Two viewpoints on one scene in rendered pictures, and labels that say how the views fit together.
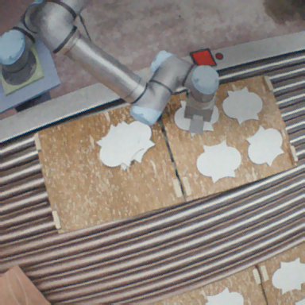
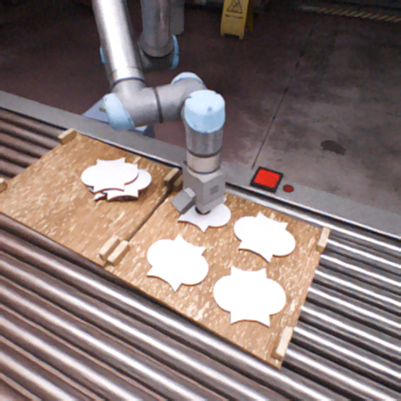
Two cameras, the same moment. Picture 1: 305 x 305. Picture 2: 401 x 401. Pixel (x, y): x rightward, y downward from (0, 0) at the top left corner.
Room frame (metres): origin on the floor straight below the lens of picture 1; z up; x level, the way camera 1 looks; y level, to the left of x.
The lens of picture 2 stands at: (0.29, -0.53, 1.57)
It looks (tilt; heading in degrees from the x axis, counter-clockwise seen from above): 48 degrees down; 49
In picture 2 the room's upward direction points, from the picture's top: straight up
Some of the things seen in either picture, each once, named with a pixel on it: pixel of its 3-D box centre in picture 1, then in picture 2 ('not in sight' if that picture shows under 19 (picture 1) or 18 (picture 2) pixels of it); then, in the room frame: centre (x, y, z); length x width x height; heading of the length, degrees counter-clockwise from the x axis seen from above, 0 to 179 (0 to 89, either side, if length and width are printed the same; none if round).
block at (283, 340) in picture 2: (293, 154); (283, 342); (0.55, -0.48, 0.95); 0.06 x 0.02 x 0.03; 19
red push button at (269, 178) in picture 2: (202, 59); (266, 179); (0.89, -0.16, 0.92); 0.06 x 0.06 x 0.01; 23
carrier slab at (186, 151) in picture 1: (231, 133); (222, 251); (0.61, -0.25, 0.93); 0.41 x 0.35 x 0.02; 109
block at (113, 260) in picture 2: (187, 187); (119, 253); (0.42, -0.11, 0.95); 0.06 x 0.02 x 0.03; 19
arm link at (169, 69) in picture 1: (170, 71); (184, 100); (0.69, -0.04, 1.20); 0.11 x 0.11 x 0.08; 64
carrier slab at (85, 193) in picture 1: (103, 167); (87, 188); (0.48, 0.15, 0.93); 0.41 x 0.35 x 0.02; 110
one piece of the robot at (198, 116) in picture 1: (198, 110); (195, 184); (0.64, -0.13, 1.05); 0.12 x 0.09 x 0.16; 174
